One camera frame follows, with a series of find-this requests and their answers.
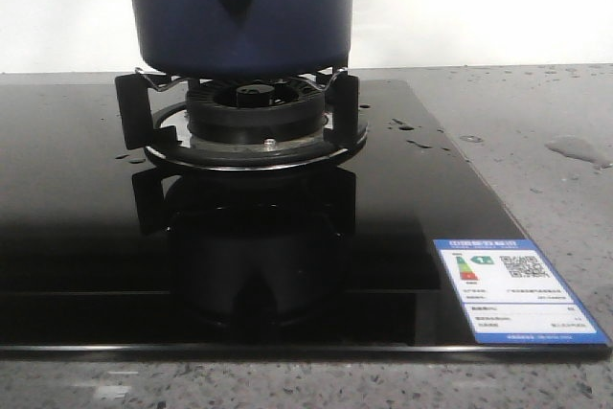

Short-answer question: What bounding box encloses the black pot support grate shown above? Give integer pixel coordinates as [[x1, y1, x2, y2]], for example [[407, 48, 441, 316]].
[[115, 68, 368, 171]]

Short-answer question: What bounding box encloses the black glass stove top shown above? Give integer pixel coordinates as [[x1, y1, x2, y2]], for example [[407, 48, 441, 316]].
[[1, 80, 612, 361]]

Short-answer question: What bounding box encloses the dark blue cooking pot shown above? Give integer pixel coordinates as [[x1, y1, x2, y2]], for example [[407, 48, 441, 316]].
[[131, 0, 352, 79]]

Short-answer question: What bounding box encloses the black gas burner head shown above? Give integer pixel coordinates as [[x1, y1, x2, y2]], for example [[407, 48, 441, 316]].
[[186, 79, 325, 145]]

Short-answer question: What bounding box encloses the blue energy label sticker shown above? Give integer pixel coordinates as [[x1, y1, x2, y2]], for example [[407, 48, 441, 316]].
[[434, 239, 609, 346]]

